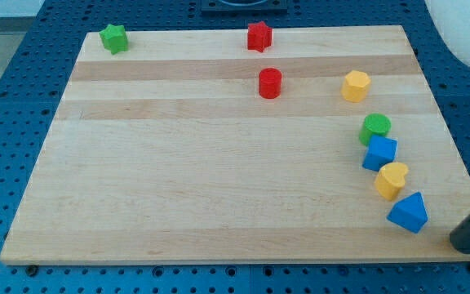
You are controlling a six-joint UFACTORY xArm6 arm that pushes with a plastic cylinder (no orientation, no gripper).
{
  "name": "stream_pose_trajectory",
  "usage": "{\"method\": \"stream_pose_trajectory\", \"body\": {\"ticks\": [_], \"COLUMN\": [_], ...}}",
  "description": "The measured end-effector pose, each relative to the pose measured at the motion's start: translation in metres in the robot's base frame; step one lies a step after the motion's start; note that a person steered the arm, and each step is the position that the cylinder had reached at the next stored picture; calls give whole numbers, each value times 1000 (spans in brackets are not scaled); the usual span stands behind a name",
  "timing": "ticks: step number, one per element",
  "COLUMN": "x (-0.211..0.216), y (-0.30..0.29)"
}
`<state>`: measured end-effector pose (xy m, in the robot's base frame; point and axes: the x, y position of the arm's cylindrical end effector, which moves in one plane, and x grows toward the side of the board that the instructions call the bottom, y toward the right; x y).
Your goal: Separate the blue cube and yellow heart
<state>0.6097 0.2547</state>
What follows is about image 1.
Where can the wooden board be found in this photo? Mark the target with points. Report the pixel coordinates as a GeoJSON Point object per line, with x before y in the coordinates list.
{"type": "Point", "coordinates": [167, 154]}

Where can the red star block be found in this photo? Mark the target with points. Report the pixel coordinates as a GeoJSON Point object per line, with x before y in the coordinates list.
{"type": "Point", "coordinates": [259, 36]}

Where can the yellow heart block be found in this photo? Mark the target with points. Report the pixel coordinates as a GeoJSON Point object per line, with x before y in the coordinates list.
{"type": "Point", "coordinates": [391, 179]}

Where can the blue cube block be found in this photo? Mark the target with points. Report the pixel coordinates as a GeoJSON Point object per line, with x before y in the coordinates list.
{"type": "Point", "coordinates": [381, 151]}

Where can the red cylinder block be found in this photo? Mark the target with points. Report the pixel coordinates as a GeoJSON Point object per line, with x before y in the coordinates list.
{"type": "Point", "coordinates": [270, 83]}

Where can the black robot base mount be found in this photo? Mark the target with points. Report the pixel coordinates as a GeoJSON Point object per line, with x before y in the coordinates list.
{"type": "Point", "coordinates": [210, 7]}

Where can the green star block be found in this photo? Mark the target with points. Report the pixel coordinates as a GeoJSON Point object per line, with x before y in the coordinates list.
{"type": "Point", "coordinates": [114, 38]}

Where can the green cylinder block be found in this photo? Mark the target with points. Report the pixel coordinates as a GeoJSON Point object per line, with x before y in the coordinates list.
{"type": "Point", "coordinates": [374, 124]}

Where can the blue triangle block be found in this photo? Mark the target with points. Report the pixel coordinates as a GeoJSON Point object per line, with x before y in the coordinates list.
{"type": "Point", "coordinates": [410, 213]}

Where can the yellow hexagon block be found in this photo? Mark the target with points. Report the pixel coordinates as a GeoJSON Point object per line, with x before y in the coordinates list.
{"type": "Point", "coordinates": [356, 86]}

